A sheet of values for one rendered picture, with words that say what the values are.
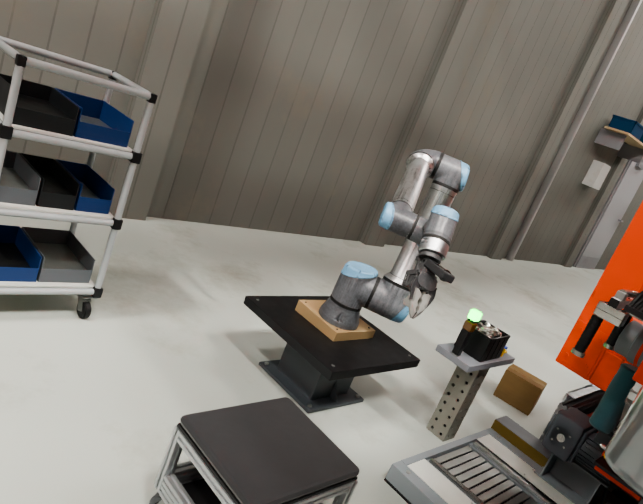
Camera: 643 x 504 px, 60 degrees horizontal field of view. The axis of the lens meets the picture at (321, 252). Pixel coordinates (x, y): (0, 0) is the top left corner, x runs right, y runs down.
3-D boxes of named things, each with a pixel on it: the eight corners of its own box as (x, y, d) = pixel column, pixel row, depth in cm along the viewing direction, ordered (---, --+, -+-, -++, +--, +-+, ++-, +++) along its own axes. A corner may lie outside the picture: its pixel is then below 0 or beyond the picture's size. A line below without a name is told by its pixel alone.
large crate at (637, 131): (616, 133, 845) (622, 121, 840) (639, 140, 822) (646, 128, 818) (606, 126, 810) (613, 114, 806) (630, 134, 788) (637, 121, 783)
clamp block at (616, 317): (618, 327, 178) (627, 313, 177) (591, 313, 184) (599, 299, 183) (623, 327, 182) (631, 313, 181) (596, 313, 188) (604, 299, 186)
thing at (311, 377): (224, 352, 257) (245, 295, 250) (315, 344, 301) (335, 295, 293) (305, 436, 219) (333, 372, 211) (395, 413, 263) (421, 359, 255)
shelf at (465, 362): (466, 372, 228) (470, 366, 227) (434, 350, 238) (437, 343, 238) (512, 363, 259) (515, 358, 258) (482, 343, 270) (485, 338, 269)
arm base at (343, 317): (310, 306, 251) (319, 287, 249) (341, 308, 264) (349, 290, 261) (334, 330, 238) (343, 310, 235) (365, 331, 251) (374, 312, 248)
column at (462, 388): (442, 441, 255) (482, 363, 244) (426, 427, 261) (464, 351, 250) (453, 437, 262) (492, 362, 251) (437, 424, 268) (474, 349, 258)
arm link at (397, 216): (417, 137, 240) (384, 204, 185) (444, 149, 239) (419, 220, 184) (407, 160, 247) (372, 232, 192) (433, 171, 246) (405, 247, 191)
